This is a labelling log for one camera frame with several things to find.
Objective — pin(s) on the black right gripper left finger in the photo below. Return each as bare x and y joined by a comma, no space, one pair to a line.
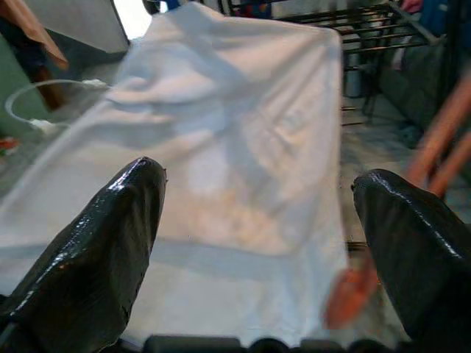
92,264

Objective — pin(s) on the white shirt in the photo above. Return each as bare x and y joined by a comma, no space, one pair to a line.
239,128

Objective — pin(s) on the blue hard suitcase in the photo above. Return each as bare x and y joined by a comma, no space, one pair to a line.
438,14

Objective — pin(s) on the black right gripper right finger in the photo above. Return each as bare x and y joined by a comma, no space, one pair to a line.
423,264

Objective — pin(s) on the grey-green sofa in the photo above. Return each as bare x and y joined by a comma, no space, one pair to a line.
412,84

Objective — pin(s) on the red floor toy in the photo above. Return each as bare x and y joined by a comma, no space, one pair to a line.
7,145

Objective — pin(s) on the brown wooden board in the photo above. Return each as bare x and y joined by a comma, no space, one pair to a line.
37,36

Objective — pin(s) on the black metal drying rack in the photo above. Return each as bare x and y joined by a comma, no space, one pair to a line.
382,36

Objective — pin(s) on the pink plastic hanger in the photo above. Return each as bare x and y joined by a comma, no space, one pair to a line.
349,290

